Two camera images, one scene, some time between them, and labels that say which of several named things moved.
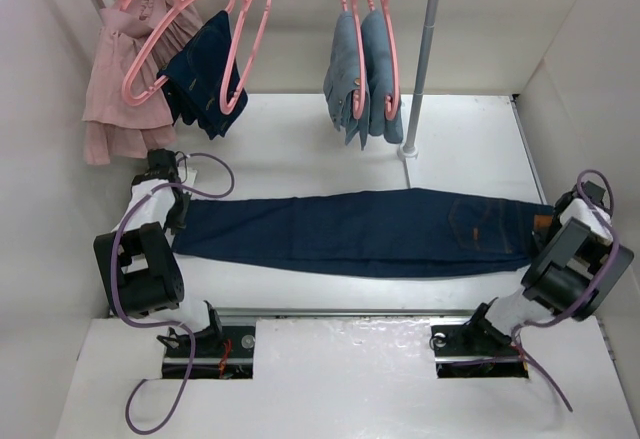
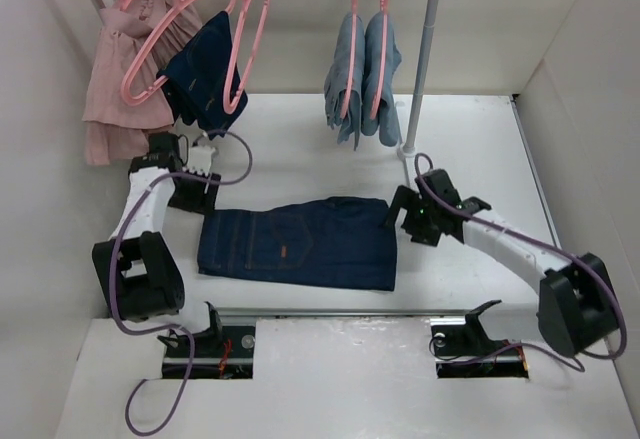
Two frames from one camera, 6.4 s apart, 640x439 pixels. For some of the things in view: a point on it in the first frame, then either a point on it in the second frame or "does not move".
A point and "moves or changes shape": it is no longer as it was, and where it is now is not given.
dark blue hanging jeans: [204, 85] does not move
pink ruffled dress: [128, 113] does not move
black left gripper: [177, 221] to [202, 203]
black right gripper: [540, 241] to [406, 198]
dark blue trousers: [376, 233] moves or changes shape
